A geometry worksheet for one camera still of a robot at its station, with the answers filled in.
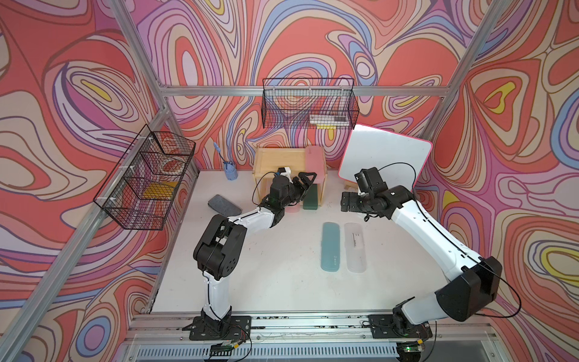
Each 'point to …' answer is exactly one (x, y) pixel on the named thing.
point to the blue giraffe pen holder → (230, 168)
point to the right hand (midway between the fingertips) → (355, 208)
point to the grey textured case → (224, 207)
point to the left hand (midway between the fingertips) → (317, 179)
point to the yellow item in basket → (162, 190)
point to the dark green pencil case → (310, 200)
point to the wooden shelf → (268, 161)
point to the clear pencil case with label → (356, 259)
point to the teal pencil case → (330, 247)
